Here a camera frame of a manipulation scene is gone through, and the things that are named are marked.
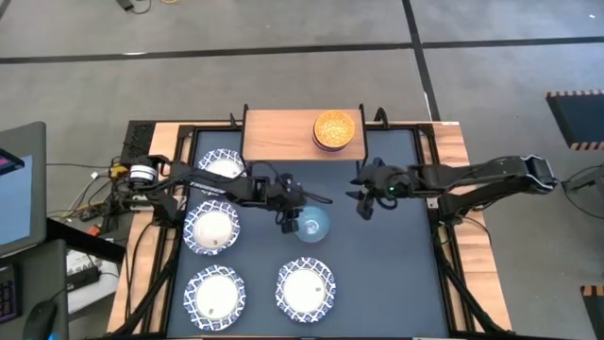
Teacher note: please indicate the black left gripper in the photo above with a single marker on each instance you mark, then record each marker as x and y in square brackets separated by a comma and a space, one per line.
[280, 193]

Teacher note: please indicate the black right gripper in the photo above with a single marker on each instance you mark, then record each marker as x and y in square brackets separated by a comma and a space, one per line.
[394, 181]

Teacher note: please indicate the light blue glass bowl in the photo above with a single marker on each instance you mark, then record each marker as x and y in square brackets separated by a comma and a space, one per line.
[315, 226]

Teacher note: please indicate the orange patterned ceramic bowl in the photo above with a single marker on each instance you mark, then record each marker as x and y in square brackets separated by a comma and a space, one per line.
[334, 128]

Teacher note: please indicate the blue-patterned white paper bowl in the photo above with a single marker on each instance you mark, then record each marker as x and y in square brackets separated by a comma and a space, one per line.
[306, 290]
[222, 165]
[212, 229]
[214, 297]

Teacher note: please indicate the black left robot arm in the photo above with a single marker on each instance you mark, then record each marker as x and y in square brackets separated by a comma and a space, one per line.
[212, 184]

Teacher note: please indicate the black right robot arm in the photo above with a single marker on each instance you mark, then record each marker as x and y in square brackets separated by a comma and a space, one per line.
[495, 177]

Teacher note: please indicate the white cardboard box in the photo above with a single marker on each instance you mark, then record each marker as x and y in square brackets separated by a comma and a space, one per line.
[80, 257]

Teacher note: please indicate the dark platform with hazard stripes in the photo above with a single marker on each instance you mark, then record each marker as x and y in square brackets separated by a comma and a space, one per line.
[580, 118]
[595, 316]

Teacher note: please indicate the black power adapter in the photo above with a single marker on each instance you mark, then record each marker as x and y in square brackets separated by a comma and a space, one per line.
[82, 279]
[125, 4]

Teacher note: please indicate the black side desk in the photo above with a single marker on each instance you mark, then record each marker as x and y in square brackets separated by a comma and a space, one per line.
[56, 274]

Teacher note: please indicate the black computer mouse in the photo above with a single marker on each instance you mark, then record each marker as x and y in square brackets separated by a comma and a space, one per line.
[40, 321]

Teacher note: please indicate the grey computer monitor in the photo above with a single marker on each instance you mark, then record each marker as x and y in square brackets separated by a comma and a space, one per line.
[16, 198]

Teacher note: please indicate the black backlit keyboard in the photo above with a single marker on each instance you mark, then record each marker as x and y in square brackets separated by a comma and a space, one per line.
[8, 295]

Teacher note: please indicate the wooden shelf with black frame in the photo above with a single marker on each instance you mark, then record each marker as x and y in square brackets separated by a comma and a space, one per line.
[278, 134]

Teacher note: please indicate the black aluminium table frame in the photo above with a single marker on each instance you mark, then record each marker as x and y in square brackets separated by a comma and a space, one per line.
[189, 134]

